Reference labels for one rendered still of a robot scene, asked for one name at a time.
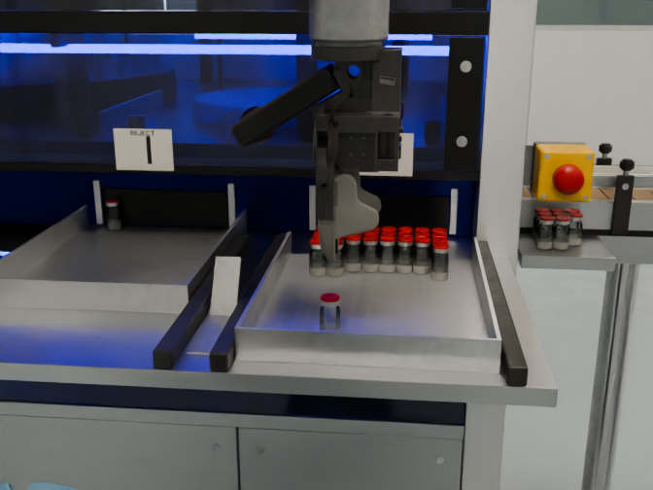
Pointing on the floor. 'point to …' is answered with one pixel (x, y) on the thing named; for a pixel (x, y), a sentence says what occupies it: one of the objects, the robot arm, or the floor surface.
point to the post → (499, 197)
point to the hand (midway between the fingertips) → (326, 244)
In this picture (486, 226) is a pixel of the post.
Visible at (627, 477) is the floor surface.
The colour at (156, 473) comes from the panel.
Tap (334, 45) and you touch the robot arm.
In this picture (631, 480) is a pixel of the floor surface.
